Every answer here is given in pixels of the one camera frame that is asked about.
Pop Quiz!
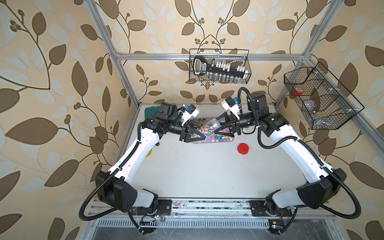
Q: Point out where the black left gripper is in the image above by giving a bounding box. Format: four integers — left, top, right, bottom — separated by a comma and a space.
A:
165, 119, 205, 144

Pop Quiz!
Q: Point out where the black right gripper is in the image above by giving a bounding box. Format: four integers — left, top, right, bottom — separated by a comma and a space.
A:
213, 111, 259, 138

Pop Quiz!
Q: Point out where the small clear sprinkles jar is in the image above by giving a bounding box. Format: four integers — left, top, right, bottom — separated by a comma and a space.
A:
200, 118, 221, 137

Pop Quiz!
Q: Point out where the clear plastic jar lid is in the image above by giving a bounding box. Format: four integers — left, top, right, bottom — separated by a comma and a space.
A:
237, 134, 247, 142

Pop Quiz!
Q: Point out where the red jar lid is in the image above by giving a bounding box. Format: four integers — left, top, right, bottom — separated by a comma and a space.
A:
237, 143, 250, 155

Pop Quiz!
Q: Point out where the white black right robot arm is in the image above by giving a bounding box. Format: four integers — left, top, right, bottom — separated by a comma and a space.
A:
215, 87, 362, 235

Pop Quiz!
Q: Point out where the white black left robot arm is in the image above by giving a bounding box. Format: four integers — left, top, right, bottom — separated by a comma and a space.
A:
79, 102, 206, 221

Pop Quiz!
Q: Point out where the pile of star candies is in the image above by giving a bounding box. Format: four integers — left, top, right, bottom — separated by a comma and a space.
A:
210, 135, 234, 143

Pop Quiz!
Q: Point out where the pile of lollipops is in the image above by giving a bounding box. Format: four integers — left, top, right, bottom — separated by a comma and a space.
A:
191, 118, 210, 127

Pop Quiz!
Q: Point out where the lilac plastic tray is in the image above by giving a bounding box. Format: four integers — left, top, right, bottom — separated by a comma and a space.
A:
191, 118, 234, 144

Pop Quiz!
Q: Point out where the green plastic tool case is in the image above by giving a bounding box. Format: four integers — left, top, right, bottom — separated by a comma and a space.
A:
145, 105, 161, 120

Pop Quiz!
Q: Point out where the yellow tape roll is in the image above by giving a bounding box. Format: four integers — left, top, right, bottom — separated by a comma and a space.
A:
146, 149, 152, 158

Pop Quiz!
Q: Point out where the black socket set rack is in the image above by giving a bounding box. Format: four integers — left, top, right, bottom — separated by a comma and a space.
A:
189, 55, 252, 81

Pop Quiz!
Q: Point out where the red item in basket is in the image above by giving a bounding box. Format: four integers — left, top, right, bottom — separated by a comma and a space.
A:
293, 87, 304, 96

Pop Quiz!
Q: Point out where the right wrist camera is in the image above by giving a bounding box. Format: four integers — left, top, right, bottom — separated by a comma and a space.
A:
221, 97, 240, 120

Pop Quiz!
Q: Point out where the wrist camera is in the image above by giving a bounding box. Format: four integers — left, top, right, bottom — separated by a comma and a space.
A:
221, 97, 240, 120
182, 104, 200, 126

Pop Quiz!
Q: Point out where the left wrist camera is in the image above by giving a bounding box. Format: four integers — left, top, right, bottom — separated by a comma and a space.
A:
182, 104, 200, 126

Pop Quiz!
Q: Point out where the black wire basket back wall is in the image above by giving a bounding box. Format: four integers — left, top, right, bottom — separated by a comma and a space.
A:
189, 48, 252, 85

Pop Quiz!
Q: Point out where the black wire basket wall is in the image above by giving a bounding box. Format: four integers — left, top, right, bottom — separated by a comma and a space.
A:
284, 62, 365, 130
189, 48, 252, 85

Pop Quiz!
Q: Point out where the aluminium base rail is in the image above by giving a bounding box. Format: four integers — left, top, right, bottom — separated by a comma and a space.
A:
86, 197, 340, 230

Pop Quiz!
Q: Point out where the black wire basket right wall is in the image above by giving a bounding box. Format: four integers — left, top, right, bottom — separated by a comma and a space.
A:
284, 62, 365, 130

